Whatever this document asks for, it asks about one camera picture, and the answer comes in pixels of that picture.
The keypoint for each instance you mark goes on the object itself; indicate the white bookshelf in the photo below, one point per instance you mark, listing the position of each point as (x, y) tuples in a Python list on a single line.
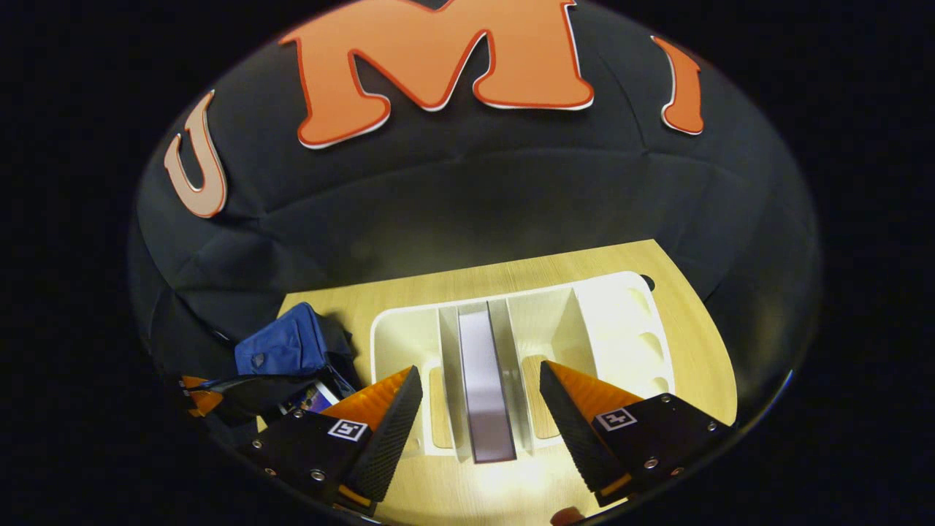
[(621, 329)]

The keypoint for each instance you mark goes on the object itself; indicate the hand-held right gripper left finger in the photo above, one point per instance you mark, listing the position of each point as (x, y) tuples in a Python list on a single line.
[(391, 438)]

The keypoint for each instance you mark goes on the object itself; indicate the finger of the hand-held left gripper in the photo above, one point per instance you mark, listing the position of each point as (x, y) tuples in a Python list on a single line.
[(207, 402), (193, 381)]

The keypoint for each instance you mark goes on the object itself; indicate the blue schoolbag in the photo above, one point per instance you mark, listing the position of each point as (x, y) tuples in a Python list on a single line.
[(285, 351)]

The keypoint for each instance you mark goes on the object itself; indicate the black desk grommet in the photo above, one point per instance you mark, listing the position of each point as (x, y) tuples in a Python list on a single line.
[(647, 282)]

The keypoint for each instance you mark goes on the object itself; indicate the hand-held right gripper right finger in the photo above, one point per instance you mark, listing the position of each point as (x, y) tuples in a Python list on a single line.
[(573, 431)]

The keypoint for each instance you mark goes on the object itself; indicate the white spine book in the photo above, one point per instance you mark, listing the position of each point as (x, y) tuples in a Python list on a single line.
[(486, 387)]

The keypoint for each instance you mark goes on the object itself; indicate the blue cover book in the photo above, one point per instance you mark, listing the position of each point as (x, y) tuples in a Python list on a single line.
[(310, 398)]

